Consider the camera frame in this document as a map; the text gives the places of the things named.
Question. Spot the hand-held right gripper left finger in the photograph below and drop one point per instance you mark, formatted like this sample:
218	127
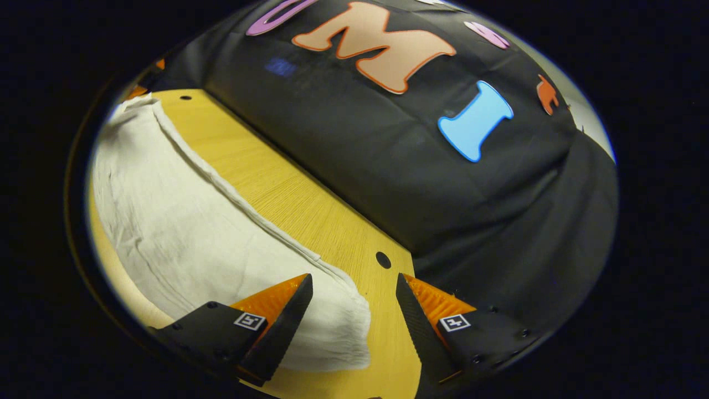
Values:
282	332

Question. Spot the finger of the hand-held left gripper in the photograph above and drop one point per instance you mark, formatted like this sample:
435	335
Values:
137	92

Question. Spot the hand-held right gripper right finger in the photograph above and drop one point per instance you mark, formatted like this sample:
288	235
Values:
418	327

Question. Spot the white jeans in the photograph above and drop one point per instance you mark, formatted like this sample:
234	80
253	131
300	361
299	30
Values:
194	233

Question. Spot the black backdrop cloth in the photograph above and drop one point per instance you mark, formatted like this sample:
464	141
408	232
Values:
388	144

